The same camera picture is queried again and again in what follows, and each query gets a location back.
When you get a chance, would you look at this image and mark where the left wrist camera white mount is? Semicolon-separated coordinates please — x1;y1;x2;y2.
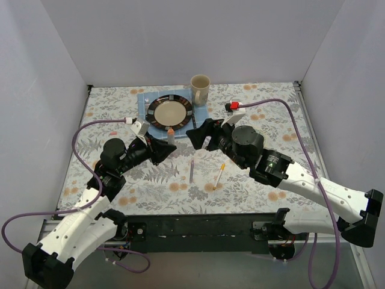
125;117;150;145

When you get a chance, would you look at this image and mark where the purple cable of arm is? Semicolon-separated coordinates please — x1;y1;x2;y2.
237;99;342;289
1;117;151;273

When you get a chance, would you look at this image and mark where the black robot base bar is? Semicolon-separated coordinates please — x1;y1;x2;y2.
103;207;297;256

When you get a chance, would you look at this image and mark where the purple pen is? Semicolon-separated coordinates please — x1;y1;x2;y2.
189;157;194;184

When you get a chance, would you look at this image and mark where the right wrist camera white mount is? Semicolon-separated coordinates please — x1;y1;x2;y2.
221;101;246;127

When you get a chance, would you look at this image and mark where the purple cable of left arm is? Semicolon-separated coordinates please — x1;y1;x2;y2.
1;117;151;273

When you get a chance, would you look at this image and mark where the black handled table knife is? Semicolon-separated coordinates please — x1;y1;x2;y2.
192;106;197;129

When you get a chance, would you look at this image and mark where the grey marker with red tip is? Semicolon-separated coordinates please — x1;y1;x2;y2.
167;128;175;145

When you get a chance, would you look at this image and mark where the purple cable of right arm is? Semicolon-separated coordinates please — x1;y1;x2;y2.
237;99;342;289

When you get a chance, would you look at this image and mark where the white marker with yellow tip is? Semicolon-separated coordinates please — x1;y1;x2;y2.
213;169;223;190

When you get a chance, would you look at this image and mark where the aluminium frame rail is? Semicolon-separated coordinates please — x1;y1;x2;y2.
293;81;376;288

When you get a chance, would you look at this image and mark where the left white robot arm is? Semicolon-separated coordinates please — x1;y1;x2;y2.
22;134;176;288

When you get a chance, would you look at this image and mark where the light blue checked placemat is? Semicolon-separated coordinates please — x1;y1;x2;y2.
137;89;209;140

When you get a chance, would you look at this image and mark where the beige floral ceramic mug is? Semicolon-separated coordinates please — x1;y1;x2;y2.
190;75;211;107

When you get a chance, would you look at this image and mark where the black handled fork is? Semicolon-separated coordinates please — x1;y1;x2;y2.
144;98;150;112

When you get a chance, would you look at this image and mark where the dark striped rim dinner plate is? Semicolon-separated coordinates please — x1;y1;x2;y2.
146;95;193;131

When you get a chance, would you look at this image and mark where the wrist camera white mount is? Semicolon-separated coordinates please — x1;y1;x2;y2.
221;101;246;127
125;117;150;145

